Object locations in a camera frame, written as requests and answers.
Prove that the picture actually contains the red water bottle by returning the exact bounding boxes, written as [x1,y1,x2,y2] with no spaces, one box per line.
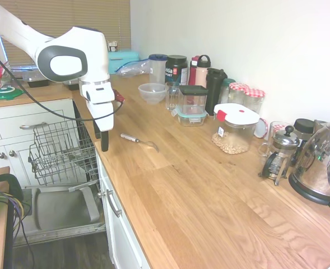
[187,55,201,86]

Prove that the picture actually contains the jar with red checkered lid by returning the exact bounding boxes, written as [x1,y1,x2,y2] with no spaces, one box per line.
[243,88,266,115]
[227,82,249,106]

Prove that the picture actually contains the silver drawer handle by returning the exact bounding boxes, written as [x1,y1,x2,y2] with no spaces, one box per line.
[19,122,48,130]

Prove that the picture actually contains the pink bottle with black lid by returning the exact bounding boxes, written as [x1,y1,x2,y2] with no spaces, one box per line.
[194,54,212,88]

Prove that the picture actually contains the glass french press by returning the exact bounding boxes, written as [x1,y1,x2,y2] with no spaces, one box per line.
[257,125,300,186]

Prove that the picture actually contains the silver cabinet bar handle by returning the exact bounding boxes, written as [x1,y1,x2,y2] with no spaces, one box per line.
[105,189,123,218]

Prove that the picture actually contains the clear drinking glass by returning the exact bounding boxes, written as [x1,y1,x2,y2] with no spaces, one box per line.
[165,81,182,112]

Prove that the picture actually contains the peanut container with white lid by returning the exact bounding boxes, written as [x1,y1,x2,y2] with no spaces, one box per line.
[211,103,260,155]

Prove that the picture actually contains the silver fork with white handle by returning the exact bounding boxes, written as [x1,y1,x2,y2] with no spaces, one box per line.
[120,133,160,153]

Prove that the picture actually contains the black shaker bottle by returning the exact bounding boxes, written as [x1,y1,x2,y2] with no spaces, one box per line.
[204,67,227,116]

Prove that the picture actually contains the glass jar with green lid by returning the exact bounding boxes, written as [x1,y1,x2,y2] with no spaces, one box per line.
[219,78,236,104]

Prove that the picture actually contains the open clear glass jar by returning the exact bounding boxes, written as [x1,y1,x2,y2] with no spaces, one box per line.
[268,120,293,146]

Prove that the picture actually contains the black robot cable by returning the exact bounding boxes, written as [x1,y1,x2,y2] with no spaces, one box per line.
[0,46,125,122]

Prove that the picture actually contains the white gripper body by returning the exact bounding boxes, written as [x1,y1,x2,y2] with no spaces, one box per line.
[79,80,116,133]

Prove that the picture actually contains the black protein powder tub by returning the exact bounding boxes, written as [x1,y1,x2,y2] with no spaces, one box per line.
[165,54,188,86]

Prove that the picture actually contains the clear container with black lid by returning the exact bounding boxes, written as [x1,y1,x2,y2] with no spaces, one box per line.
[178,85,210,115]

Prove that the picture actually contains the clear pitcher with blue lid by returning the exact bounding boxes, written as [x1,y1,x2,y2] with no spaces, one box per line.
[148,54,168,85]

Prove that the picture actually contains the black plastic tray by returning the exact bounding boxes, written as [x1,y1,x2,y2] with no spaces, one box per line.
[21,71,49,88]
[62,80,81,91]

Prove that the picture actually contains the brown window blind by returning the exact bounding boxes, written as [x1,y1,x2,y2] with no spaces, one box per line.
[0,0,132,67]

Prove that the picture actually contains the glass container with teal lid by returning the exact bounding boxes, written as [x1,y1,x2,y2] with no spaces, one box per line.
[171,106,210,127]

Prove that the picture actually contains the clear plastic bowl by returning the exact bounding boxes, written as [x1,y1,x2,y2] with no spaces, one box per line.
[138,82,167,105]

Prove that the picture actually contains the clear zip plastic bag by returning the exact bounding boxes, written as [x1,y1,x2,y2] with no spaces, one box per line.
[115,59,151,78]

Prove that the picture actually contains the green plastic lid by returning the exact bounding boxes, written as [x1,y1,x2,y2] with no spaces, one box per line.
[0,86,25,101]

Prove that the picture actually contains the grey dishwasher door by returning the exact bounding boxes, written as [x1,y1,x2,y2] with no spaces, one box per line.
[13,183,107,247]

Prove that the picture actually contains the grey wire dishwasher rack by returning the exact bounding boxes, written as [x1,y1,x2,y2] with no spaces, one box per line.
[27,120,98,187]

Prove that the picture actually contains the green and black clamp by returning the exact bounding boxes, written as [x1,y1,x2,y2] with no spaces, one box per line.
[0,166,24,208]

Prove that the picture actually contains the shiny steel electric kettle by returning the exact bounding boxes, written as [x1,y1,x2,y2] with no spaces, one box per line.
[288,116,330,207]

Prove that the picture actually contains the teal bread box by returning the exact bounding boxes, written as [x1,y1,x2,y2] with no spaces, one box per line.
[108,49,142,75]

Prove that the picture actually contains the bundle of coloured cables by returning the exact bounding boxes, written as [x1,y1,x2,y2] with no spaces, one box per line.
[0,190,32,247]

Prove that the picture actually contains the red and white jar lid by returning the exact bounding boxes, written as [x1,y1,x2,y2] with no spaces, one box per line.
[254,118,268,138]

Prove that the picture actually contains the black coffee grinder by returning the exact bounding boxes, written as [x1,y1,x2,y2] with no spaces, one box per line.
[292,118,328,166]

